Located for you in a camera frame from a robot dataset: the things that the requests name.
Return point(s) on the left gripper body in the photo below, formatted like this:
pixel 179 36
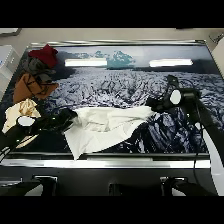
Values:
pixel 63 120

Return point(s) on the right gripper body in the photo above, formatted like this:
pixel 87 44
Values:
pixel 156 104

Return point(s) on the white garment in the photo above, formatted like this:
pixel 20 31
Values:
pixel 106 128

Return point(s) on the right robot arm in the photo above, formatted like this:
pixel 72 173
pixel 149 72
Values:
pixel 203 116

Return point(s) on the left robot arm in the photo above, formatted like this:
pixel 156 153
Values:
pixel 20 128

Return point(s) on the cream garment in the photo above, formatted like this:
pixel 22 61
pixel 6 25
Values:
pixel 20 113

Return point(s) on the brown garment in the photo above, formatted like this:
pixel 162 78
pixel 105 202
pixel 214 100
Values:
pixel 30 87

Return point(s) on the grey garment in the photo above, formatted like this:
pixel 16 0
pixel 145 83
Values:
pixel 38 68

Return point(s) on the red garment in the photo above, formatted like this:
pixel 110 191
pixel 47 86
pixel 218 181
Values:
pixel 45 54

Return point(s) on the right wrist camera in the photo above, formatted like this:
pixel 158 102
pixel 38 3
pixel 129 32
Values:
pixel 172 83

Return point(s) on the silver frame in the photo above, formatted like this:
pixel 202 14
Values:
pixel 110 164

